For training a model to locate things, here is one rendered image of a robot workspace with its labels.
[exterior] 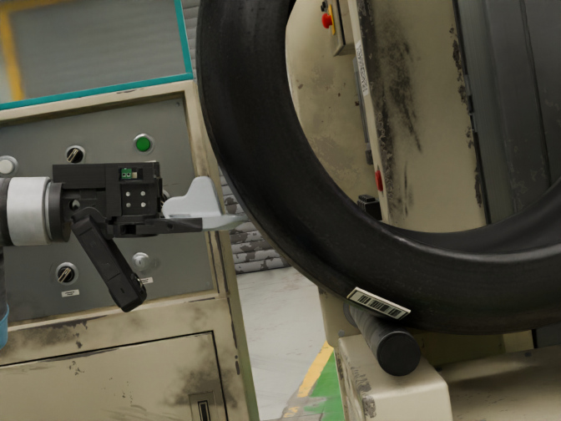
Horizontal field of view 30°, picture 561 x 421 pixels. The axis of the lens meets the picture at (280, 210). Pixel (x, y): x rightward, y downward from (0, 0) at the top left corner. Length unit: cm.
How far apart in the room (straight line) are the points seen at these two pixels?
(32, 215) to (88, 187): 7
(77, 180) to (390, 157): 47
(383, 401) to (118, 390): 82
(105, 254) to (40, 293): 73
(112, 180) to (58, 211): 7
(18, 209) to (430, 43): 61
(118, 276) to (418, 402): 35
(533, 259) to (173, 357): 88
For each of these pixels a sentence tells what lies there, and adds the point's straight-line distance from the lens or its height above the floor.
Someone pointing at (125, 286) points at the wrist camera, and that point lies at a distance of 115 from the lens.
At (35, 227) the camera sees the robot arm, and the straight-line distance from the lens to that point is 115.
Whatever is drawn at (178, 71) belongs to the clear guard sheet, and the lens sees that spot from 181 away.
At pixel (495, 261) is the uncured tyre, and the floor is 98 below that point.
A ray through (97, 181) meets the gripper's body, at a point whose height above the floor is 112.
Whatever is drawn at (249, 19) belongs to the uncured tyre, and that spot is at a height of 126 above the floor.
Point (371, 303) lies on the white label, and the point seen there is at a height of 95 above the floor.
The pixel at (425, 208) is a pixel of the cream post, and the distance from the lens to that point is 144.
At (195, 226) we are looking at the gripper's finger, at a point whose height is 106.
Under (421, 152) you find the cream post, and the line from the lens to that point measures 143.
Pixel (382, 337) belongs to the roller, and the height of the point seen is 92.
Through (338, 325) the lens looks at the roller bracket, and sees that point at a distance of 141.
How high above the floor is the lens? 112
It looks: 3 degrees down
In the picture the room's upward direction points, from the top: 9 degrees counter-clockwise
